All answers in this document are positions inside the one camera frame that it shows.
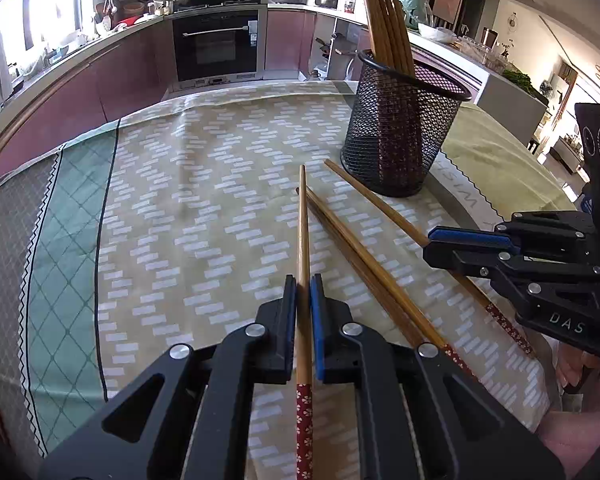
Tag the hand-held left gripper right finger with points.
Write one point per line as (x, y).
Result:
(317, 330)

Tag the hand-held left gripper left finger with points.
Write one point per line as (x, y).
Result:
(287, 330)

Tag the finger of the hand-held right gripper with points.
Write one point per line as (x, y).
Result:
(470, 262)
(475, 240)

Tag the floral-tipped wooden chopstick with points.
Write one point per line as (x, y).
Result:
(304, 240)
(380, 273)
(375, 206)
(352, 264)

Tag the black mesh holder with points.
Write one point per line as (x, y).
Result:
(395, 150)

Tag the bunch of wooden chopsticks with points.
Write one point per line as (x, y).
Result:
(380, 25)

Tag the person's right forearm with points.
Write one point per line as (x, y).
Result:
(580, 440)

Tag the person's right hand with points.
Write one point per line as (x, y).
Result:
(570, 362)

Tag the patchwork printed tablecloth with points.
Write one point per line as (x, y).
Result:
(180, 240)

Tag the green herbs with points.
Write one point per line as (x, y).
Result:
(519, 80)

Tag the clear plastic container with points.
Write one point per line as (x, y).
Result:
(485, 52)

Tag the copper cup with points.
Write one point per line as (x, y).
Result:
(489, 37)

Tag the white bowl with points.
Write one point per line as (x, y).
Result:
(437, 34)

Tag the teal kitchen appliance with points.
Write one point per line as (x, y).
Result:
(419, 5)

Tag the narrow pink base cabinet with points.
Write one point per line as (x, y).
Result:
(285, 35)

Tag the built-in oven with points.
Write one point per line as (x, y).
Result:
(215, 45)

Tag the long pink base cabinets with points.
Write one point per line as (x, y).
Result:
(80, 80)

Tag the red basin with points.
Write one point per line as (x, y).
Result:
(129, 21)

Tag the decorative wall clock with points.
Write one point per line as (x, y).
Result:
(513, 21)

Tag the brown wall picture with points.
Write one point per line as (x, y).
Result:
(447, 0)

